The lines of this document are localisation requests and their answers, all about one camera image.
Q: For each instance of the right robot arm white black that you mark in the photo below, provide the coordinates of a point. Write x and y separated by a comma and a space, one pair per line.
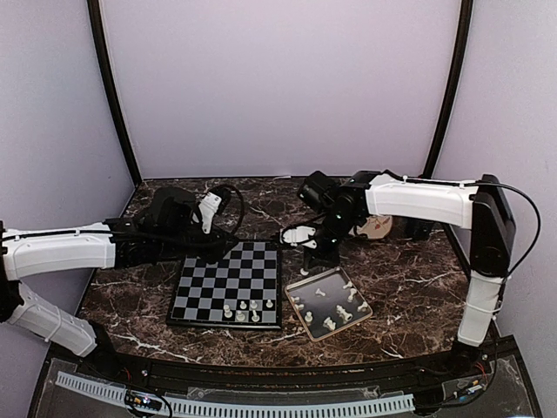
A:
477, 206

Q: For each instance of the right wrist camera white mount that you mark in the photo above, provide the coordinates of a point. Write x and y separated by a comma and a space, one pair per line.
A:
299, 236

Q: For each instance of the white queen chess piece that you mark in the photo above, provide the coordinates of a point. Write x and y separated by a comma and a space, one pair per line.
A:
227, 312

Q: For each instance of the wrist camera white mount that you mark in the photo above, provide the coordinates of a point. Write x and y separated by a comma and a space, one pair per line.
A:
299, 236
208, 209

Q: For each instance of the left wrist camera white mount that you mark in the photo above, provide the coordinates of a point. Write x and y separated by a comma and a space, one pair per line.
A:
208, 209

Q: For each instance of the black grey chessboard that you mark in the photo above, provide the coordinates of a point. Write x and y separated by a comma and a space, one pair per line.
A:
252, 270

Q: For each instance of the black frame post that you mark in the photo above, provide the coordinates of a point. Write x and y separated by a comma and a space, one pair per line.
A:
110, 90
452, 84

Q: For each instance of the right black frame post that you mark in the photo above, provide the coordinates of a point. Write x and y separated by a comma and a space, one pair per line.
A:
452, 84

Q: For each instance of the grey slotted cable duct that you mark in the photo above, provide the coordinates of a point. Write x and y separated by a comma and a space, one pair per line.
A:
150, 404

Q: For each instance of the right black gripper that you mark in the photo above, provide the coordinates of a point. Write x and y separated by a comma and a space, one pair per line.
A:
318, 259

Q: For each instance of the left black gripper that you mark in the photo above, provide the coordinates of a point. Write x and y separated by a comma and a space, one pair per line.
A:
215, 251

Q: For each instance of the dark blue mug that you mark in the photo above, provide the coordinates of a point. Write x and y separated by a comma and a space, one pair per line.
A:
418, 229

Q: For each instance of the left black frame post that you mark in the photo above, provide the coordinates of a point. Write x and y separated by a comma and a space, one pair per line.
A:
110, 90

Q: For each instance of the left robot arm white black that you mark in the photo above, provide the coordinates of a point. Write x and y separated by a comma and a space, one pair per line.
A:
175, 223

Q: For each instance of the black front rail base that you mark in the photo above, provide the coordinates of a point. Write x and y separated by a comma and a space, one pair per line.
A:
497, 385

